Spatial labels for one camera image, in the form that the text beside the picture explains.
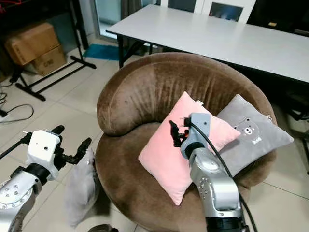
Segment black floor cable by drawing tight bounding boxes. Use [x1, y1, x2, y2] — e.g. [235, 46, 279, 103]
[0, 80, 35, 124]

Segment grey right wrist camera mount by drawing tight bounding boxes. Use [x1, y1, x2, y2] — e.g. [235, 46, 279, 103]
[180, 113, 212, 160]

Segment small cardboard box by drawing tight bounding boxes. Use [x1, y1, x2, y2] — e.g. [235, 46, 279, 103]
[31, 46, 68, 77]

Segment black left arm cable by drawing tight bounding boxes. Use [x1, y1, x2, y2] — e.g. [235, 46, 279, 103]
[0, 132, 33, 160]

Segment grey pillow with bear print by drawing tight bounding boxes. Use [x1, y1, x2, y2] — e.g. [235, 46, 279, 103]
[215, 94, 295, 177]

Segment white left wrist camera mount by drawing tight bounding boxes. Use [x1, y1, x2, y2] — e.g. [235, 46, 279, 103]
[28, 130, 61, 169]

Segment plain grey pillow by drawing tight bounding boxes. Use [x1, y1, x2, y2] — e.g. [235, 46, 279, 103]
[65, 149, 102, 228]

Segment black metal rack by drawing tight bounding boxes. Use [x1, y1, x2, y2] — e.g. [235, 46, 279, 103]
[0, 0, 97, 102]

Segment black robot foot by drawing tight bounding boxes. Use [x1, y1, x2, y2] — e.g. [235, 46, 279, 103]
[87, 224, 119, 232]

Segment black office chair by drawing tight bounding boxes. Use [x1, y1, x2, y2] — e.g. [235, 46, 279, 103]
[277, 89, 309, 175]

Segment pink square pillow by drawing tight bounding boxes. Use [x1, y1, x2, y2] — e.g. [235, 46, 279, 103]
[138, 92, 242, 206]

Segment red cable bundle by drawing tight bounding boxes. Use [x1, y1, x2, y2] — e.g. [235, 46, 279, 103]
[0, 0, 30, 13]

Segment large cardboard box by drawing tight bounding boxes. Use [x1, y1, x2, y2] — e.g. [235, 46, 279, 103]
[4, 22, 61, 66]

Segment white chair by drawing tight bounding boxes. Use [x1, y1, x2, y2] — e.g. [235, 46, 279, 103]
[157, 0, 257, 24]

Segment white rectangular table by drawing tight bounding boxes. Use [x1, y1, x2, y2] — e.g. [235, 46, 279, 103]
[106, 5, 309, 84]

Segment brown round velvet sofa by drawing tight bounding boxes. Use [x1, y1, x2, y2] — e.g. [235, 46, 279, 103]
[96, 52, 278, 232]

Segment teal floor mat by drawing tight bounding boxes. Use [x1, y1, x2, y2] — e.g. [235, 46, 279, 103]
[83, 43, 120, 61]

